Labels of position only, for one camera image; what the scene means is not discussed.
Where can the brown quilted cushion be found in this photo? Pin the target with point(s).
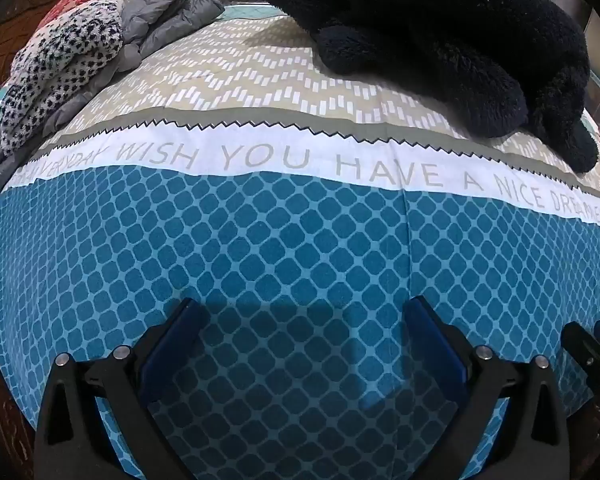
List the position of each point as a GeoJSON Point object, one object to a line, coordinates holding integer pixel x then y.
{"type": "Point", "coordinates": [5, 45]}

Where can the white black spotted fleece garment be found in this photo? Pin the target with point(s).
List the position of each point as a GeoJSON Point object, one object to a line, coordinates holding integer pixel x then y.
{"type": "Point", "coordinates": [55, 70]}

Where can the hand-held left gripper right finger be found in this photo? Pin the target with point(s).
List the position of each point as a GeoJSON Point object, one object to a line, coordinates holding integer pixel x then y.
{"type": "Point", "coordinates": [437, 355]}

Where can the blue beige patterned bed sheet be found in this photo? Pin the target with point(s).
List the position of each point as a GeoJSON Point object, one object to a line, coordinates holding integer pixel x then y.
{"type": "Point", "coordinates": [280, 240]}

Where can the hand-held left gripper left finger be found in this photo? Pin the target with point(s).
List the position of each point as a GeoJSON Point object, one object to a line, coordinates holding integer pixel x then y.
{"type": "Point", "coordinates": [172, 345]}

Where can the grey quilted jacket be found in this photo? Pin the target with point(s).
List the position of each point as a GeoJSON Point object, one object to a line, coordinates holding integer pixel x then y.
{"type": "Point", "coordinates": [172, 15]}

